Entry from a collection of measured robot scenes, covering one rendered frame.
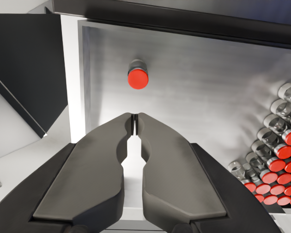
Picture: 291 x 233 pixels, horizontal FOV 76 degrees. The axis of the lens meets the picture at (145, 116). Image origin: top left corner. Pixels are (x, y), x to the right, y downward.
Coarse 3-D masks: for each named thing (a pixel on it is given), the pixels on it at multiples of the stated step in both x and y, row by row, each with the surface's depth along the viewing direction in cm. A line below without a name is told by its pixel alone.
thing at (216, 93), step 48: (96, 48) 21; (144, 48) 21; (192, 48) 22; (240, 48) 22; (288, 48) 20; (96, 96) 24; (144, 96) 24; (192, 96) 24; (240, 96) 25; (240, 144) 29
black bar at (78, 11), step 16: (64, 0) 17; (80, 0) 17; (96, 0) 17; (112, 0) 17; (80, 16) 18; (96, 16) 18; (112, 16) 18; (128, 16) 18; (144, 16) 18; (160, 16) 18; (176, 16) 18; (192, 16) 18; (208, 16) 18; (224, 16) 19; (208, 32) 19; (224, 32) 19; (240, 32) 19; (256, 32) 19; (272, 32) 19; (288, 32) 20
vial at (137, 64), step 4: (136, 60) 21; (140, 60) 21; (132, 64) 20; (136, 64) 19; (140, 64) 20; (144, 64) 21; (128, 68) 20; (132, 68) 19; (136, 68) 18; (140, 68) 18; (144, 68) 19; (128, 72) 19
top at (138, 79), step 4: (132, 72) 18; (136, 72) 18; (140, 72) 18; (144, 72) 18; (128, 76) 18; (132, 76) 18; (136, 76) 18; (140, 76) 18; (144, 76) 18; (128, 80) 18; (132, 80) 18; (136, 80) 18; (140, 80) 18; (144, 80) 18; (132, 84) 19; (136, 84) 19; (140, 84) 19; (144, 84) 19; (136, 88) 19; (140, 88) 19
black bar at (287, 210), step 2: (286, 204) 35; (288, 204) 35; (290, 204) 35; (282, 206) 34; (284, 206) 34; (286, 206) 34; (288, 206) 34; (290, 206) 34; (284, 208) 34; (286, 208) 34; (288, 208) 34; (290, 208) 34; (284, 210) 34; (286, 210) 34; (288, 210) 34; (290, 210) 34; (286, 212) 35; (288, 212) 35; (290, 212) 35
